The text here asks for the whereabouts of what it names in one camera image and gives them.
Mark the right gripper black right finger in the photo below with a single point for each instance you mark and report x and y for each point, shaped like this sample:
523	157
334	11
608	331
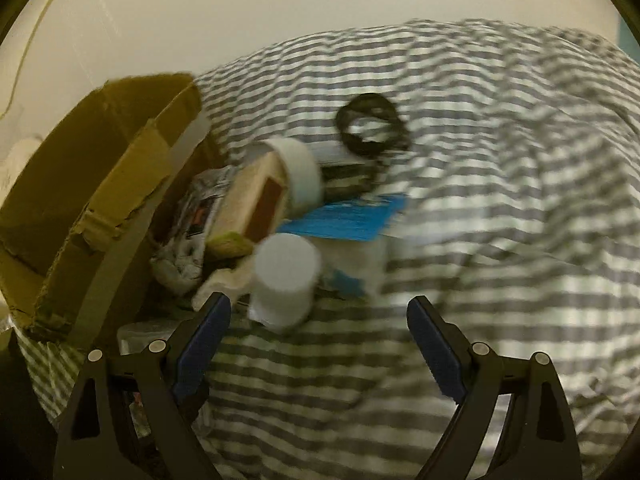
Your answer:
538	438

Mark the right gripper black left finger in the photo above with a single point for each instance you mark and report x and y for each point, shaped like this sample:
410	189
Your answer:
130	417

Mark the silver foil packet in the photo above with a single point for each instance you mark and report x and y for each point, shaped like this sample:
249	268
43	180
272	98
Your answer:
178	264

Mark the white cylindrical bottle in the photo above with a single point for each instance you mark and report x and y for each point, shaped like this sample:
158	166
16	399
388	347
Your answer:
286	271

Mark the beige brown small box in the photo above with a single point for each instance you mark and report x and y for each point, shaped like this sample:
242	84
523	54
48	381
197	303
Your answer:
251	208

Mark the white tape roll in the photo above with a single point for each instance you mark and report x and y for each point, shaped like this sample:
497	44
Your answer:
305	183

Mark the blue card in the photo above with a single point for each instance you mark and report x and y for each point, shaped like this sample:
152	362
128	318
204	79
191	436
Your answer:
354	220

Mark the white tissue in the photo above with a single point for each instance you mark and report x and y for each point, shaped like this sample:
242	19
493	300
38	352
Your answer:
234	283

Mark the white ointment tube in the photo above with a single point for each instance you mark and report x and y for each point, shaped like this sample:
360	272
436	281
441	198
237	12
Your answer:
332	153

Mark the brown cardboard box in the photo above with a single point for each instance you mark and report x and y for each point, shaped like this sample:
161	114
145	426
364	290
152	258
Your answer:
79	225

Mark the grey checked bed sheet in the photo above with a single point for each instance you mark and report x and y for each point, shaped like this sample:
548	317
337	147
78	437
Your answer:
521	226

